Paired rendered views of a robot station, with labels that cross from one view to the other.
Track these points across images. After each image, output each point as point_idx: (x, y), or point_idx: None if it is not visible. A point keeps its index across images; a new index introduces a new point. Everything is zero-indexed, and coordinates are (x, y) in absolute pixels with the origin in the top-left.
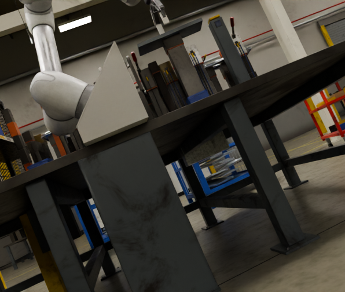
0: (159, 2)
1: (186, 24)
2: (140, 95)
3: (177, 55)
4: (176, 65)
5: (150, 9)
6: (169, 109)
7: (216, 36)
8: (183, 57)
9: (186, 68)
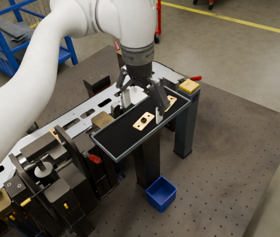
0: (164, 94)
1: (175, 114)
2: (84, 183)
3: (150, 146)
4: (145, 157)
5: (123, 70)
6: (109, 177)
7: (188, 111)
8: (154, 145)
9: (152, 156)
